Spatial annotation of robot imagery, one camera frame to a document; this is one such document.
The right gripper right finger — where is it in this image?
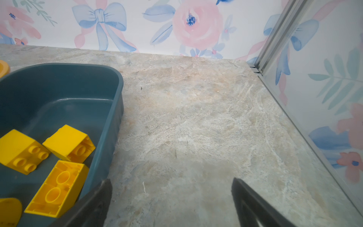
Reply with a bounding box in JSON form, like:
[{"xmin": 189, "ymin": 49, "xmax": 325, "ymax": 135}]
[{"xmin": 231, "ymin": 178, "xmax": 294, "ymax": 227}]

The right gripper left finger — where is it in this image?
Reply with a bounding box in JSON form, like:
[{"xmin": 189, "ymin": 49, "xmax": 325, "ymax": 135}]
[{"xmin": 50, "ymin": 179, "xmax": 112, "ymax": 227}]

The yellow lego brick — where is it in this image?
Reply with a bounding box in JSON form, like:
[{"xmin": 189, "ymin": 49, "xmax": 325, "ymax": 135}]
[
  {"xmin": 24, "ymin": 160, "xmax": 89, "ymax": 218},
  {"xmin": 1, "ymin": 129, "xmax": 51, "ymax": 175},
  {"xmin": 0, "ymin": 198, "xmax": 22, "ymax": 227}
]

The yellow round lego piece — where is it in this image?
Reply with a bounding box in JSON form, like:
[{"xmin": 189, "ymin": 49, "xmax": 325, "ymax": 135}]
[{"xmin": 43, "ymin": 125, "xmax": 95, "ymax": 163}]

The dark teal plastic container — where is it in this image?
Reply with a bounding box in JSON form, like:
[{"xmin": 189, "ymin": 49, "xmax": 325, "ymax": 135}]
[{"xmin": 1, "ymin": 63, "xmax": 124, "ymax": 227}]

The yellow plastic container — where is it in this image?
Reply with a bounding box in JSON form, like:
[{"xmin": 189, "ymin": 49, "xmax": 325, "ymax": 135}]
[{"xmin": 0, "ymin": 60, "xmax": 10, "ymax": 78}]

